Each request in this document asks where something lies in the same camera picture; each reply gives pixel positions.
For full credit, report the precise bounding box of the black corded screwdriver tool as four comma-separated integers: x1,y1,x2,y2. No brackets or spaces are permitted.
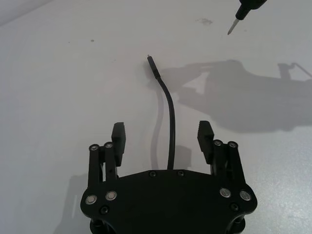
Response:
227,0,268,36

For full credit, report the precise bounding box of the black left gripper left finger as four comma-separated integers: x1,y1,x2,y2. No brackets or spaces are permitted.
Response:
87,121,127,190

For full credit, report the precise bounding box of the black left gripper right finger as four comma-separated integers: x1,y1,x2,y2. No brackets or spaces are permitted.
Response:
195,120,248,190

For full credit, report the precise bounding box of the thin black cable with plug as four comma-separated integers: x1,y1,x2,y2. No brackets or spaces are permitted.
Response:
147,55,176,171

